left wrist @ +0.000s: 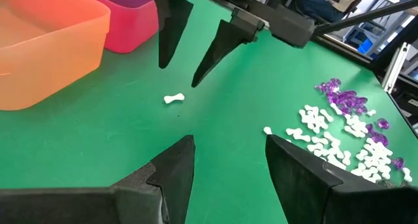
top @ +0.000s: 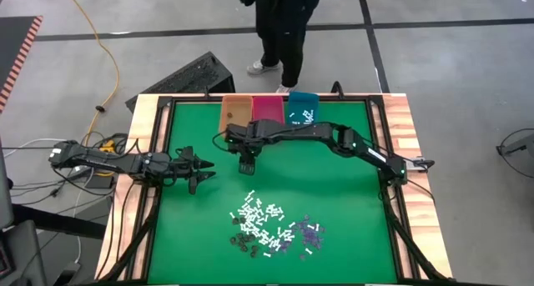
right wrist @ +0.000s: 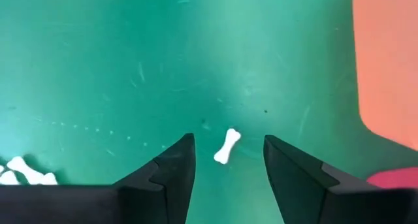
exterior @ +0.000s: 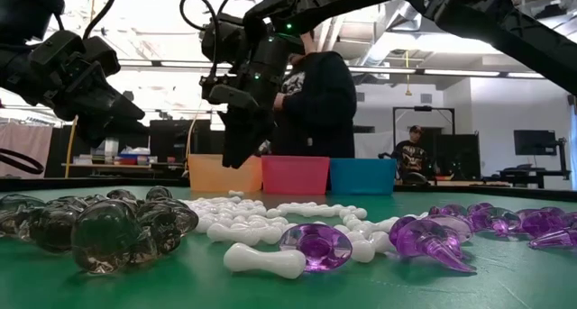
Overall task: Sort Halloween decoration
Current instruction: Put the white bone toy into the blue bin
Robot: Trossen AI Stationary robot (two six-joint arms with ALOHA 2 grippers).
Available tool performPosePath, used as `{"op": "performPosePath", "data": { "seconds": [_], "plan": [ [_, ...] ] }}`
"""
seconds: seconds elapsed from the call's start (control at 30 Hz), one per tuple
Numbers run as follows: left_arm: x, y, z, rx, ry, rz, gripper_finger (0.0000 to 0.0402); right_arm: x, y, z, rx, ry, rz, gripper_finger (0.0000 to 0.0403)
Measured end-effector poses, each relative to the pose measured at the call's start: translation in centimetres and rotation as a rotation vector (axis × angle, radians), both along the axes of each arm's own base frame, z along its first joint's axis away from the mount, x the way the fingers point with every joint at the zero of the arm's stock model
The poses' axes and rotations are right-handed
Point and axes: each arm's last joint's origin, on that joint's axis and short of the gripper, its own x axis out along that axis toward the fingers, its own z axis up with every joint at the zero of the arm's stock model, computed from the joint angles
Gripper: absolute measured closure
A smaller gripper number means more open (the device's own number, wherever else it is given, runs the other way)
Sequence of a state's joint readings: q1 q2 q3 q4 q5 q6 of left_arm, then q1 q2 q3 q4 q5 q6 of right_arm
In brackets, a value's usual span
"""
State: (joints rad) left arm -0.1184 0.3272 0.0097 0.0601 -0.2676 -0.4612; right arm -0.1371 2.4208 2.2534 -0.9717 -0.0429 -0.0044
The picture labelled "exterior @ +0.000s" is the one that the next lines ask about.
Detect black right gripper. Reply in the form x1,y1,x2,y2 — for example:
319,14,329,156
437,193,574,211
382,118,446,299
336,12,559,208
220,32,307,169

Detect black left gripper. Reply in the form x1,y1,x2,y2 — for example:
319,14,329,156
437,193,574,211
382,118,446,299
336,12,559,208
26,29,150,149

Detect clear plastic storage box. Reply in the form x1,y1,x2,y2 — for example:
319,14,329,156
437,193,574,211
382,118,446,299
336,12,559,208
104,137,120,165

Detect orange plastic bin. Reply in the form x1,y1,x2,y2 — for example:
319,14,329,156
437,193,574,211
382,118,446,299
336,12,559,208
188,154,263,193

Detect pink plastic bin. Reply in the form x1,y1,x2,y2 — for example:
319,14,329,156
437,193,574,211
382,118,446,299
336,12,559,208
261,155,331,195

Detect person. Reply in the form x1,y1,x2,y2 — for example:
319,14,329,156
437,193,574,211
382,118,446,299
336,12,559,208
269,29,358,159
390,124,436,184

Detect pink curtain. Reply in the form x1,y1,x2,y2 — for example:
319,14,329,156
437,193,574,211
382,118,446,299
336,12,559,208
0,122,54,179

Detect blue plastic bin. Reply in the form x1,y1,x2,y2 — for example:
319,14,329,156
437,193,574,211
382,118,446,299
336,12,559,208
329,158,398,196

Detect black desk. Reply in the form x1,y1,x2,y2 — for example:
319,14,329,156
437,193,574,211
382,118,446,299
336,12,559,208
481,137,572,191

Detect black computer monitor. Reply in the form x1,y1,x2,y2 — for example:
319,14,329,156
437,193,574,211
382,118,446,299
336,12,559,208
513,129,558,156

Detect yellow extension cable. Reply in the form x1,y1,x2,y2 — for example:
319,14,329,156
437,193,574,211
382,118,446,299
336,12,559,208
64,114,78,179

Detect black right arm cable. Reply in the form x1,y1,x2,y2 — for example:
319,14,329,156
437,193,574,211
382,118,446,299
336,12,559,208
179,0,247,80

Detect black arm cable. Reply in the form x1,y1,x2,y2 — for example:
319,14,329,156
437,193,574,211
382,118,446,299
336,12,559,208
53,0,119,42
179,0,247,80

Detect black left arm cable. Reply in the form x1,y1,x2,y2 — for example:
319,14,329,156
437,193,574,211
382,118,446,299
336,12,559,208
53,0,119,42

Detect smooth silver air duct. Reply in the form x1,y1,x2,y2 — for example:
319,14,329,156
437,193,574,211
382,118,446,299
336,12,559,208
355,2,434,67

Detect black frame stand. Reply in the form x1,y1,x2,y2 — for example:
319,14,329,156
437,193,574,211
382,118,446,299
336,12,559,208
391,105,456,166

